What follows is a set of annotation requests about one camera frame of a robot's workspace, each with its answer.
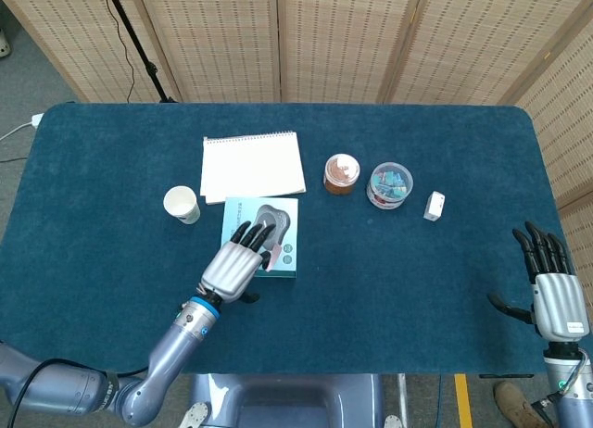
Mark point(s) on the blue table cover cloth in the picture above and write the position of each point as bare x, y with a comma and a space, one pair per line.
370, 307

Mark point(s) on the white floral paper cup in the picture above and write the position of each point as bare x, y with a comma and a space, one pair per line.
181, 205

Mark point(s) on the small white cardboard box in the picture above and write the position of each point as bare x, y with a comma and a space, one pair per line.
434, 205

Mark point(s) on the clear jar of rubber bands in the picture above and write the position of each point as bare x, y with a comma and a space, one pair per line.
342, 174

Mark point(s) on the white spiral notebook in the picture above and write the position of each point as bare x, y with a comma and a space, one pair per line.
252, 166

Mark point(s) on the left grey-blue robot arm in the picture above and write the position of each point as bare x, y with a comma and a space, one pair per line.
171, 349

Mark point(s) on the clear jar of binder clips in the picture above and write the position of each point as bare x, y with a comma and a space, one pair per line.
389, 185

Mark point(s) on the bamboo folding screen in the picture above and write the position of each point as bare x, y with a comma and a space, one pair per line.
347, 39

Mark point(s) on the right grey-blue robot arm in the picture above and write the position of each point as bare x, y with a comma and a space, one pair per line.
574, 400

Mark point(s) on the grey metal mounting plate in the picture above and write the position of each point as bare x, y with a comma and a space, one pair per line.
393, 422
194, 416

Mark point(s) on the white power plug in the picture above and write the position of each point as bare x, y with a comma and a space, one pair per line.
36, 120

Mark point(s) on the white wheeled device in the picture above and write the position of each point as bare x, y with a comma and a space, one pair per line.
3, 46

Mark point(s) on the silver metal table leg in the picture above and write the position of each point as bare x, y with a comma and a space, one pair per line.
403, 395

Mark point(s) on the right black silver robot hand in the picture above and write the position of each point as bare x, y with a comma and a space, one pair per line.
558, 303

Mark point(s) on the teal speaker paper box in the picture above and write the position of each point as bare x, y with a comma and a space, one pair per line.
231, 210

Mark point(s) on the black tripod stand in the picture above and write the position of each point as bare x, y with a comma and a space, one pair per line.
134, 41

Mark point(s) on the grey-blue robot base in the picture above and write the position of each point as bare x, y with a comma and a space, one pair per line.
287, 400

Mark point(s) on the tan work shoe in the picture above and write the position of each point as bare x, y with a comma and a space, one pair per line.
514, 400

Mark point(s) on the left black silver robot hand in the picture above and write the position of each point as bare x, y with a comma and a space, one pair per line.
231, 268

